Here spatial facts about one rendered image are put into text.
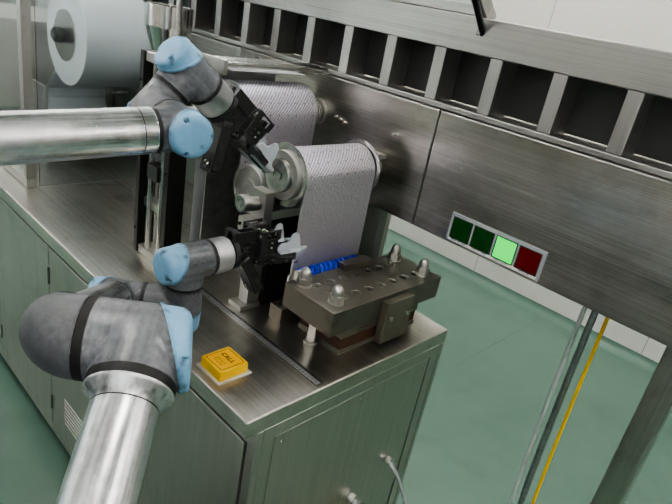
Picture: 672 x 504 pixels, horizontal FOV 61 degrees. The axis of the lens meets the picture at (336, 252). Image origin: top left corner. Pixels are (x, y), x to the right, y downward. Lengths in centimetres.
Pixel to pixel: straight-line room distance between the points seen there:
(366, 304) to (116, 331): 66
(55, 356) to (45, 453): 159
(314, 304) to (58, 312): 61
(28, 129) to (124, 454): 46
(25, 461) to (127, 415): 164
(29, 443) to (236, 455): 131
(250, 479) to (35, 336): 58
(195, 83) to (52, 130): 30
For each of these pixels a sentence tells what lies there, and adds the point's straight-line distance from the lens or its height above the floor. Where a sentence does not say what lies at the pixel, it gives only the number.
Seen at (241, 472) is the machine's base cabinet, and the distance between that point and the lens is 126.
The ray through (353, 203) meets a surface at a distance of 144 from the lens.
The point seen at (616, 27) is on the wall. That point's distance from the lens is 376.
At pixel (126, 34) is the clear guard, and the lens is 215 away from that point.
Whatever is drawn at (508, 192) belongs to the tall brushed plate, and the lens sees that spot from 135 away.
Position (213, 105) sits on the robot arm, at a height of 141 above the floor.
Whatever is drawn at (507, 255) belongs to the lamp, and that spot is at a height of 118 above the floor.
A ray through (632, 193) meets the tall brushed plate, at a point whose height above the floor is 140.
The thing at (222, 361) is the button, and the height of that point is 92.
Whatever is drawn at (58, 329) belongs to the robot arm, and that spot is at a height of 120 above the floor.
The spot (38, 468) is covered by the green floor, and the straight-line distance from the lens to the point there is 234.
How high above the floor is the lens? 163
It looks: 23 degrees down
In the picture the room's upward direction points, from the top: 11 degrees clockwise
